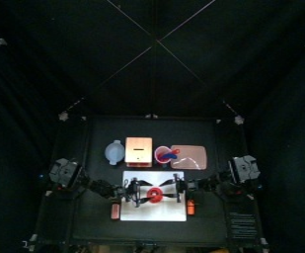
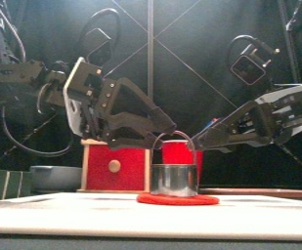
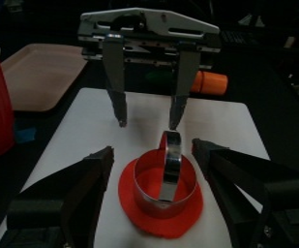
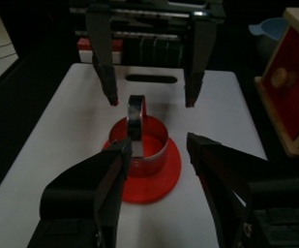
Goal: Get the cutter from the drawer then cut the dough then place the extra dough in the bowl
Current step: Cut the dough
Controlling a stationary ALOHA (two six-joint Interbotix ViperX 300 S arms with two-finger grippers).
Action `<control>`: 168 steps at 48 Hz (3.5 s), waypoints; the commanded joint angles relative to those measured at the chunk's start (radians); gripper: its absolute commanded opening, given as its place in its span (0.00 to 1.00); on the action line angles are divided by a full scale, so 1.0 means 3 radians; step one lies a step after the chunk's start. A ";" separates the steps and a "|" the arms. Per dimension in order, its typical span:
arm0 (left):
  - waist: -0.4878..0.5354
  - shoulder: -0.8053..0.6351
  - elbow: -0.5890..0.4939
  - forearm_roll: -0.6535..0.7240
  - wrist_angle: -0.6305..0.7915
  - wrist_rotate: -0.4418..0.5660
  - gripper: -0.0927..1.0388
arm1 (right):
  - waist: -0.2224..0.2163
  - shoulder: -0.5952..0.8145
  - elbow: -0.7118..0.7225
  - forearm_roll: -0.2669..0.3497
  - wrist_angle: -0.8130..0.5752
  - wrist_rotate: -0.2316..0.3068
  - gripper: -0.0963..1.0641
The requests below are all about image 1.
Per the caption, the thin metal frame wire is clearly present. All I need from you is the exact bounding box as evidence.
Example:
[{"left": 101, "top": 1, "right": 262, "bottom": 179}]
[
  {"left": 61, "top": 0, "right": 216, "bottom": 114},
  {"left": 104, "top": 0, "right": 240, "bottom": 117}
]

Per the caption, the pale blue plastic bowl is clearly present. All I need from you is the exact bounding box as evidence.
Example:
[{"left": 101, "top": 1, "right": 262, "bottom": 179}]
[{"left": 103, "top": 139, "right": 125, "bottom": 166}]

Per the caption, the orange rectangular block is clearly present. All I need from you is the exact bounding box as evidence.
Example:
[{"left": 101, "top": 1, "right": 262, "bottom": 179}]
[
  {"left": 109, "top": 203, "right": 121, "bottom": 221},
  {"left": 186, "top": 199, "right": 196, "bottom": 216}
]

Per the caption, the white printed label sticker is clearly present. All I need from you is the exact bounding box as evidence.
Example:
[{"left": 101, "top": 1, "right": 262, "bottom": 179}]
[{"left": 227, "top": 211, "right": 258, "bottom": 240}]

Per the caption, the pink flat mat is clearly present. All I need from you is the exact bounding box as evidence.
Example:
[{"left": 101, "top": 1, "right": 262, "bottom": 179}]
[{"left": 168, "top": 144, "right": 208, "bottom": 171}]

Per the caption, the white cutting board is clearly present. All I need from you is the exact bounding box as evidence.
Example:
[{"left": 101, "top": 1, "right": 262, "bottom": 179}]
[{"left": 119, "top": 170, "right": 187, "bottom": 222}]

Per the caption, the pink plastic cup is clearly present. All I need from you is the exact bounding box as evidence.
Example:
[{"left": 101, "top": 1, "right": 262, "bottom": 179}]
[{"left": 152, "top": 145, "right": 174, "bottom": 165}]

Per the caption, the wooden drawer box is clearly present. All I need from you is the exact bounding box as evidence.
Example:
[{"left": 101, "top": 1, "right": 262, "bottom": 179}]
[{"left": 124, "top": 136, "right": 153, "bottom": 168}]

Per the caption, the blue and red toy utensil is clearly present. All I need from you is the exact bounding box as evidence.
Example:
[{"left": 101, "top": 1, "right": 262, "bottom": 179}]
[{"left": 159, "top": 148, "right": 180, "bottom": 162}]

